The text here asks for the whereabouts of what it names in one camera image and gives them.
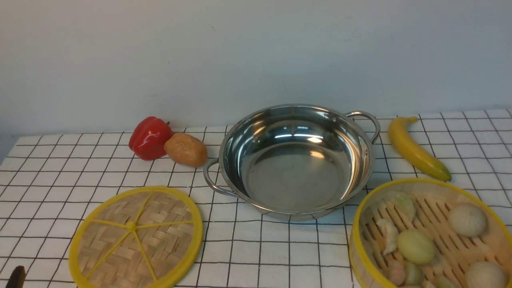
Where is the white round bun lower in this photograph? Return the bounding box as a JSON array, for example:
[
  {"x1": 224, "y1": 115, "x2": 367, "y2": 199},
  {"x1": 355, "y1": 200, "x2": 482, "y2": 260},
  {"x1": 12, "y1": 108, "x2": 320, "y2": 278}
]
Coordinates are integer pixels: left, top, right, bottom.
[{"x1": 466, "y1": 261, "x2": 507, "y2": 288}]

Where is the white round bun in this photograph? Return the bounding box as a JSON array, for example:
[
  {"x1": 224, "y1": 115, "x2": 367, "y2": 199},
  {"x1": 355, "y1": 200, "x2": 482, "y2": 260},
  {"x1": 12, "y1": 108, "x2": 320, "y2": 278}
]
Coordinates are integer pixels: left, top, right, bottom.
[
  {"x1": 466, "y1": 261, "x2": 507, "y2": 288},
  {"x1": 448, "y1": 204, "x2": 488, "y2": 237}
]

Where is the brown potato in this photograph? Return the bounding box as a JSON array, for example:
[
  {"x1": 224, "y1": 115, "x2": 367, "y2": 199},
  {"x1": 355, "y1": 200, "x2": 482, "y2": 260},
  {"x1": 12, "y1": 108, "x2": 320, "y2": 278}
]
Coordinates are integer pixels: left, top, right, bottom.
[{"x1": 164, "y1": 133, "x2": 207, "y2": 168}]

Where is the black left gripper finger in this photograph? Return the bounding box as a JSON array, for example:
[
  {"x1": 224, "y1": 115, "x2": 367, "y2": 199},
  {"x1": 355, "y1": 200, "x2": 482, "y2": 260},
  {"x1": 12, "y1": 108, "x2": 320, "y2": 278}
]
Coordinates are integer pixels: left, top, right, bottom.
[{"x1": 6, "y1": 266, "x2": 27, "y2": 288}]

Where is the white round bun upper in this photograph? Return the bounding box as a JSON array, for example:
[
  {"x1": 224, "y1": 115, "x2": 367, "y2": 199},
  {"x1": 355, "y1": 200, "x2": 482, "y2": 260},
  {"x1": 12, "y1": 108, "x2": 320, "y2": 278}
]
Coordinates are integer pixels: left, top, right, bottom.
[{"x1": 448, "y1": 204, "x2": 488, "y2": 237}]

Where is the woven bamboo steamer lid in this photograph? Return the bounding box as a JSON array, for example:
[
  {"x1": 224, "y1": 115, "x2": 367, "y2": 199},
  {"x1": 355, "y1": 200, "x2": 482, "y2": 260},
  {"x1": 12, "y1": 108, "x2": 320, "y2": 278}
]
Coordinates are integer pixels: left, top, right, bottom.
[{"x1": 69, "y1": 186, "x2": 203, "y2": 288}]

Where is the white dumpling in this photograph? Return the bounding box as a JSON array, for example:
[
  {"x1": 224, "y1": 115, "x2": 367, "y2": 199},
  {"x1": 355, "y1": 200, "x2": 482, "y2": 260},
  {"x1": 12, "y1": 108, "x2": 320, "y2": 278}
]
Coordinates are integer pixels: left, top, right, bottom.
[{"x1": 376, "y1": 219, "x2": 399, "y2": 255}]

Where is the small green dumpling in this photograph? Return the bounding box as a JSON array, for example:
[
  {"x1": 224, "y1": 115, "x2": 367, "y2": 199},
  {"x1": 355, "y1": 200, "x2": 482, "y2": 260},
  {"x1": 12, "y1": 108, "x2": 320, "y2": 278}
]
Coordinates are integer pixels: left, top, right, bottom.
[{"x1": 404, "y1": 261, "x2": 424, "y2": 286}]

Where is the green round bun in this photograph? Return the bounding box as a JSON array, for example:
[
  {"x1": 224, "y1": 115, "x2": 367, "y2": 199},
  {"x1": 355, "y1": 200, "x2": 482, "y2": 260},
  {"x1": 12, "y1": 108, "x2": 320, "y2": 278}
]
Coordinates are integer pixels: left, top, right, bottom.
[{"x1": 397, "y1": 230, "x2": 435, "y2": 265}]

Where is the white checkered tablecloth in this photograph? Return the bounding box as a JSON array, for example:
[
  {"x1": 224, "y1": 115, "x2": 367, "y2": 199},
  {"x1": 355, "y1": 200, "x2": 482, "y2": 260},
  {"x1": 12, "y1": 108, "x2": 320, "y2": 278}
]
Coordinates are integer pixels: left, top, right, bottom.
[{"x1": 0, "y1": 108, "x2": 512, "y2": 288}]

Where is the pink dumpling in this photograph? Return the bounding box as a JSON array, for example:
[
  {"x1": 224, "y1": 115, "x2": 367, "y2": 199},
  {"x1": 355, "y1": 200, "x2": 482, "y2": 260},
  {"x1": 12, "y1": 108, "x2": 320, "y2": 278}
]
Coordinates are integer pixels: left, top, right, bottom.
[{"x1": 386, "y1": 260, "x2": 406, "y2": 286}]

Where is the red bell pepper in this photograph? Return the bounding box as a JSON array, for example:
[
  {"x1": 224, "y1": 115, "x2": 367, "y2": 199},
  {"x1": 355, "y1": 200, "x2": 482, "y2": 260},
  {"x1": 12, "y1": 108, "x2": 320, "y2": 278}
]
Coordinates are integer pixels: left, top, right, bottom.
[{"x1": 128, "y1": 116, "x2": 174, "y2": 161}]

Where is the pale green dumpling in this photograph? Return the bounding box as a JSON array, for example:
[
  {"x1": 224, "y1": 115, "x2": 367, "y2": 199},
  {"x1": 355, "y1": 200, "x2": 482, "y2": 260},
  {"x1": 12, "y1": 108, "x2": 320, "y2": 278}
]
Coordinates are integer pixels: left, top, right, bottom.
[{"x1": 388, "y1": 191, "x2": 416, "y2": 222}]

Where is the bamboo steamer basket yellow rim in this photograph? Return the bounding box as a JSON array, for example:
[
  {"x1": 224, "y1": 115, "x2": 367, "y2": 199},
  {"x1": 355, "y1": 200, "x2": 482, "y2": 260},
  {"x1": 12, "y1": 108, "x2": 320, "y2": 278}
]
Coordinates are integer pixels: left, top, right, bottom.
[{"x1": 349, "y1": 178, "x2": 511, "y2": 288}]

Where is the yellow banana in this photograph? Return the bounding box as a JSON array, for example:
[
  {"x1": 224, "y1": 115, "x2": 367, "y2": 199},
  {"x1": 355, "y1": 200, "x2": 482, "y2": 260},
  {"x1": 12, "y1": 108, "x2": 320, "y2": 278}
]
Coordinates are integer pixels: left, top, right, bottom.
[{"x1": 388, "y1": 116, "x2": 452, "y2": 182}]

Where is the stainless steel two-handled pot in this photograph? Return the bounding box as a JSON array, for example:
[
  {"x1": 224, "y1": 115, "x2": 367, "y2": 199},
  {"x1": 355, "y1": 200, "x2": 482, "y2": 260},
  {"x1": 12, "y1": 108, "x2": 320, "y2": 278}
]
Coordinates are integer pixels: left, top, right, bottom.
[{"x1": 203, "y1": 104, "x2": 381, "y2": 221}]

